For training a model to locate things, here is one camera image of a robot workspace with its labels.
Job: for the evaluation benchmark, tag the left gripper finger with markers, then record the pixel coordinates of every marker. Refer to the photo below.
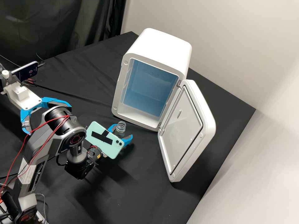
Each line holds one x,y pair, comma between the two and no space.
111,127

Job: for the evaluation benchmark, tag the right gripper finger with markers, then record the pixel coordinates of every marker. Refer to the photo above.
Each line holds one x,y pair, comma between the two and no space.
128,139

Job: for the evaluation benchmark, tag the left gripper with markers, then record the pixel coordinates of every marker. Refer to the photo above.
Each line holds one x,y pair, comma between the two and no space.
22,96

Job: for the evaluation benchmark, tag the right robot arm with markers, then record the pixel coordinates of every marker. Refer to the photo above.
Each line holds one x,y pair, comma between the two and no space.
50,142

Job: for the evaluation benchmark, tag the clear flask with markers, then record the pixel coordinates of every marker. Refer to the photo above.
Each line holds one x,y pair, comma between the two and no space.
121,127

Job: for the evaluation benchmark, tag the incubator door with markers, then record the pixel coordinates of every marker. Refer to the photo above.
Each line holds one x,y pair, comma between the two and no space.
186,130

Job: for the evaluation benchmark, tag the white incubator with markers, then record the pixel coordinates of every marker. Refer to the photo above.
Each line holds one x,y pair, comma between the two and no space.
149,70

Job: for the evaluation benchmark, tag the right wrist camera phone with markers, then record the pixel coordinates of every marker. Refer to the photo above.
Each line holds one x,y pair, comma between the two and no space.
100,140

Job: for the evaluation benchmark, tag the wrist camera phone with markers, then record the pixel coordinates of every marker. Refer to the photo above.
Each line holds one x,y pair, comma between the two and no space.
26,71
100,140

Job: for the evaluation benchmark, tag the left wrist camera phone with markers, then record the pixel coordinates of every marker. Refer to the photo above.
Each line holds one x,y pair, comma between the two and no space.
26,71

